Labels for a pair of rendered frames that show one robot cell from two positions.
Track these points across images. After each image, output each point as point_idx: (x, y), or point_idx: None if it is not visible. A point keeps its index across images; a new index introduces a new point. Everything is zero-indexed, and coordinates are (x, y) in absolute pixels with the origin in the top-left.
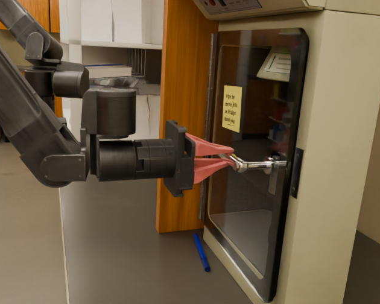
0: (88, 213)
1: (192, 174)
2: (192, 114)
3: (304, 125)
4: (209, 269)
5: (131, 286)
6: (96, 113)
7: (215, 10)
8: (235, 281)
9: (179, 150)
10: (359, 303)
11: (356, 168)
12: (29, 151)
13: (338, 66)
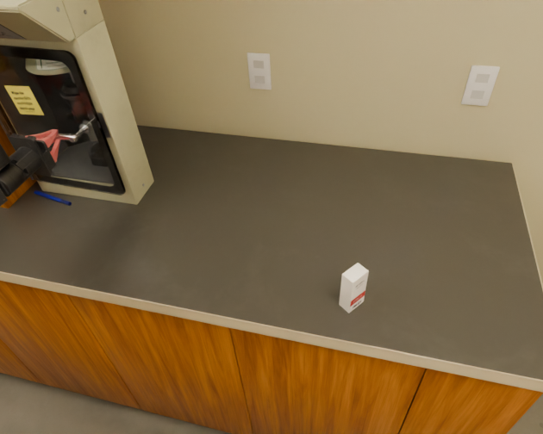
0: None
1: (52, 158)
2: None
3: (95, 100)
4: (71, 202)
5: (40, 243)
6: None
7: None
8: (90, 198)
9: (39, 151)
10: (154, 164)
11: (126, 105)
12: None
13: (95, 62)
